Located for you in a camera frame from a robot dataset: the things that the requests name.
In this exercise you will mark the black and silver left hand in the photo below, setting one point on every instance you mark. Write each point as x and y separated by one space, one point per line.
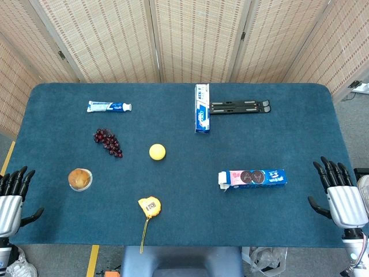
10 207

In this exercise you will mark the black and silver right hand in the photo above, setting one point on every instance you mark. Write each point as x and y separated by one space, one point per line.
347 205

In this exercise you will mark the pink blue cookie box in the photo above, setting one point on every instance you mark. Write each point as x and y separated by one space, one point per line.
253 178

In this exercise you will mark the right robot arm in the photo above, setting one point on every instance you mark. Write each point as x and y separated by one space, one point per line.
355 248

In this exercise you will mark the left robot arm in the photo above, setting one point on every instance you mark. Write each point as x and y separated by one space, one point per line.
5 254

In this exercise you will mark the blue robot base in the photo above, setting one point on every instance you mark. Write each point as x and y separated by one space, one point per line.
181 259

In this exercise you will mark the blue white toothpaste box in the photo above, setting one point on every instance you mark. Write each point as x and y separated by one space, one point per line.
202 112

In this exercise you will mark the white sneaker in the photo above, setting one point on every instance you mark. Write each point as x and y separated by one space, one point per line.
364 190
21 267

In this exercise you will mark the muffin in plastic cup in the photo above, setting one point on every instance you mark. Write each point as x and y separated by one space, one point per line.
79 179

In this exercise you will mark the clear plastic bag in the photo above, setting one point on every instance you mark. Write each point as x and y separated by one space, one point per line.
265 259

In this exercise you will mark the white power strip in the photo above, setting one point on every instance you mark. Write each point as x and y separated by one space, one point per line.
361 89

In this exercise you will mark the dark red grape bunch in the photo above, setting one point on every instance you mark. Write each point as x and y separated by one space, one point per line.
108 142

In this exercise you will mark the orange device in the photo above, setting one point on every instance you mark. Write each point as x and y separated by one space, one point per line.
112 274

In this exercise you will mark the white blue toothpaste tube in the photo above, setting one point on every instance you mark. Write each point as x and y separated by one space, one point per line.
103 106

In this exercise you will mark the yellow tape measure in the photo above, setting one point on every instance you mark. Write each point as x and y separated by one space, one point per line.
150 205

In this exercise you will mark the black folding laptop stand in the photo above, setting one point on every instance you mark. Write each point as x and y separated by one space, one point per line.
239 106

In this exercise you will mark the yellow ball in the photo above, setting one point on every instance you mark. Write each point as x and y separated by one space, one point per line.
157 152

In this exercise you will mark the blue table cloth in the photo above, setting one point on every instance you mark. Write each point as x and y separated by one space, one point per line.
184 225

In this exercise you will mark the woven folding screen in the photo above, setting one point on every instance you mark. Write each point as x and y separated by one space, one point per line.
115 43

